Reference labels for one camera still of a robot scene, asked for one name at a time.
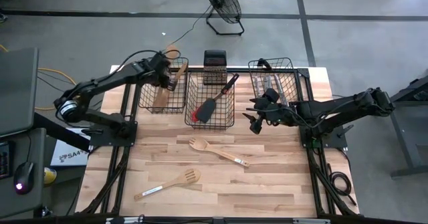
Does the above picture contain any yellow round object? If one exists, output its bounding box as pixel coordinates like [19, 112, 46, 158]
[43, 166, 58, 185]

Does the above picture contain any grey flat panel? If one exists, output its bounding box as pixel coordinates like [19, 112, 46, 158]
[0, 47, 40, 138]

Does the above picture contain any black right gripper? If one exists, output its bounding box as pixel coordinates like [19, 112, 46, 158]
[243, 88, 300, 134]

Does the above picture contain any black table frame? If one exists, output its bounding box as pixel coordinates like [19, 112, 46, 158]
[76, 65, 361, 218]

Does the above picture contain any black computer mouse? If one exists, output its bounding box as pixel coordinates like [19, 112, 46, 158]
[13, 161, 35, 195]

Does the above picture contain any white paper sign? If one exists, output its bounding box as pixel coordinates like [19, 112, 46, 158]
[49, 126, 92, 167]

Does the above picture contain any steel table knife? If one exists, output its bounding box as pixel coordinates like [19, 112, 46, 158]
[273, 73, 289, 106]

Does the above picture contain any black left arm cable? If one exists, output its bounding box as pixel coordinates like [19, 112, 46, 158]
[112, 49, 182, 74]

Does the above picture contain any wooden slotted spoon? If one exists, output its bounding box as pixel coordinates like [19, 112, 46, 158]
[133, 168, 201, 201]

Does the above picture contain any black floor fan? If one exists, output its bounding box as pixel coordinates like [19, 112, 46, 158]
[201, 0, 245, 37]

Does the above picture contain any black keyboard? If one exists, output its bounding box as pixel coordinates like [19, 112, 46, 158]
[0, 140, 14, 181]

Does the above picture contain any black coiled cable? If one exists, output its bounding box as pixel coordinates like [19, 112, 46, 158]
[326, 162, 358, 207]

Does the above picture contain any yellow cable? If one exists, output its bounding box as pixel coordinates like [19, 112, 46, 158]
[0, 44, 78, 112]

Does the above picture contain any black metal beam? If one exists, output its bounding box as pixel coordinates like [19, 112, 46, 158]
[33, 112, 93, 152]

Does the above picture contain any black box grater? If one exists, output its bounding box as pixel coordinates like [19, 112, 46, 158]
[203, 49, 228, 86]

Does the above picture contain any black spatula with red button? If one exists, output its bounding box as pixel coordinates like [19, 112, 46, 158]
[195, 73, 240, 124]

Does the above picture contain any dark grey desk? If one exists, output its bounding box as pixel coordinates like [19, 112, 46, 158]
[0, 127, 47, 220]

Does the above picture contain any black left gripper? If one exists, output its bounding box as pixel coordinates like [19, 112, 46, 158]
[146, 51, 179, 92]

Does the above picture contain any wooden spork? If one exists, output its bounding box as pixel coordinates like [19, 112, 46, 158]
[189, 138, 251, 169]

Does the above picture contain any black fan power cable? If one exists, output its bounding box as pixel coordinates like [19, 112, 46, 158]
[167, 5, 215, 51]

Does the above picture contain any silver metal bracket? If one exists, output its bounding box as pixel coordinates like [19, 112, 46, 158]
[106, 217, 144, 224]
[292, 219, 332, 224]

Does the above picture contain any black wire basket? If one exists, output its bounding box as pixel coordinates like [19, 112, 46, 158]
[184, 70, 236, 131]
[138, 57, 189, 114]
[248, 57, 301, 106]

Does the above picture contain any grey metal stand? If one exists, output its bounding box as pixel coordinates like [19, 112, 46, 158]
[389, 66, 428, 179]

